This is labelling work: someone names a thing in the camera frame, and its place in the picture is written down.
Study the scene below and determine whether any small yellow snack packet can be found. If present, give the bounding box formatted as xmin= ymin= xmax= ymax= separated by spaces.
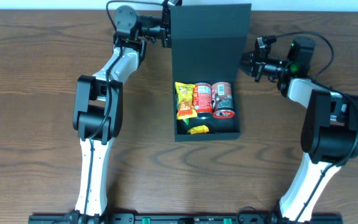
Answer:
xmin=187 ymin=125 xmax=209 ymax=134

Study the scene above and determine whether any green yellow snack bar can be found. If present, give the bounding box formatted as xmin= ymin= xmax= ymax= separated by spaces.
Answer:
xmin=183 ymin=118 xmax=190 ymax=125

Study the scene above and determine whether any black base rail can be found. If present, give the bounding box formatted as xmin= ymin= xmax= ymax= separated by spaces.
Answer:
xmin=28 ymin=212 xmax=344 ymax=224

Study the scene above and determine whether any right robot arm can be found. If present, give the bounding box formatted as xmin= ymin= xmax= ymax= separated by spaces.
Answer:
xmin=241 ymin=50 xmax=358 ymax=223

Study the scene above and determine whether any orange yellow snack bag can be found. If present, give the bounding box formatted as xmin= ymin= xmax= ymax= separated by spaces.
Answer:
xmin=175 ymin=82 xmax=198 ymax=119

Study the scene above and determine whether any dark green box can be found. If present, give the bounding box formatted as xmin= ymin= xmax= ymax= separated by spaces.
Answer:
xmin=171 ymin=3 xmax=251 ymax=142

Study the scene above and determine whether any red Pringles can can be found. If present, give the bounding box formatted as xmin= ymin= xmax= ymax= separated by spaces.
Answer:
xmin=193 ymin=83 xmax=213 ymax=119
xmin=211 ymin=82 xmax=235 ymax=119

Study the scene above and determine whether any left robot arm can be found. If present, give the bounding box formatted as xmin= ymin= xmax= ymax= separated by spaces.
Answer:
xmin=72 ymin=1 xmax=181 ymax=223

